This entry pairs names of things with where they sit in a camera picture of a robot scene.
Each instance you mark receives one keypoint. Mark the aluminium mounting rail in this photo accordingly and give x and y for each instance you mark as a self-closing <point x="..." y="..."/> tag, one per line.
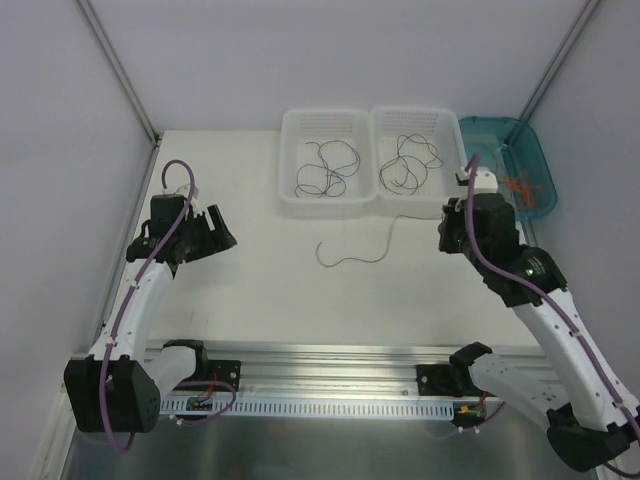
<point x="268" y="370"/>

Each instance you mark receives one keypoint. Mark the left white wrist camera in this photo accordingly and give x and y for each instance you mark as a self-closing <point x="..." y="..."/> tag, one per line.
<point x="184" y="191"/>

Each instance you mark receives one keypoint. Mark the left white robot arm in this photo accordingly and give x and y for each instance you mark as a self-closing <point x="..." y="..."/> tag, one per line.
<point x="113" y="389"/>

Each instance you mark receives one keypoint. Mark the right white perforated basket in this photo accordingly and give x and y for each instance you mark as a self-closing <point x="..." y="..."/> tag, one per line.
<point x="417" y="151"/>

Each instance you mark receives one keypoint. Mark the white perforated basket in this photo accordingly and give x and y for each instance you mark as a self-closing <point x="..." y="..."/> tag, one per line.
<point x="417" y="151"/>
<point x="325" y="168"/>

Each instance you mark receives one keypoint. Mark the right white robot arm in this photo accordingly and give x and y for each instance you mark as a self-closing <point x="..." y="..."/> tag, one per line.
<point x="592" y="418"/>

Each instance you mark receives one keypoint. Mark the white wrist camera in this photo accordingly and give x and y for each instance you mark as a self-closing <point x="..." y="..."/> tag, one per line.
<point x="184" y="191"/>
<point x="485" y="181"/>

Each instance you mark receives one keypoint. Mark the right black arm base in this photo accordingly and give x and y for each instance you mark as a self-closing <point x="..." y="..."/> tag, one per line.
<point x="444" y="380"/>

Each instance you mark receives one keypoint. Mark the slotted white cable duct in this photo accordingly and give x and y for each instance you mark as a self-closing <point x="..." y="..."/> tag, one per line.
<point x="403" y="409"/>

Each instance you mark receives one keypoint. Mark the left white perforated basket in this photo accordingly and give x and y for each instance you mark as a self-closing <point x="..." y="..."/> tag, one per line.
<point x="325" y="168"/>

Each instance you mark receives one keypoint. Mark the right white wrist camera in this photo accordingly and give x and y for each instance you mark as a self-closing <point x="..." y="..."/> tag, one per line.
<point x="485" y="181"/>

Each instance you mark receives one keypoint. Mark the teal plastic tray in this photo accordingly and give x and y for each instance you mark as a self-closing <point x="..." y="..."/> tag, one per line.
<point x="511" y="149"/>

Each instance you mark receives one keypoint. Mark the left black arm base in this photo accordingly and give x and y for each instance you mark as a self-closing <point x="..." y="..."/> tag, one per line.
<point x="226" y="371"/>

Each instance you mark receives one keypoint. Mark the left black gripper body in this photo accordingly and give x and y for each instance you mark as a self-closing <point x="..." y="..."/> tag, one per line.
<point x="205" y="232"/>

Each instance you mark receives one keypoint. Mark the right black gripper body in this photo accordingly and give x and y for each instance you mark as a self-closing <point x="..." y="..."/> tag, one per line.
<point x="448" y="230"/>

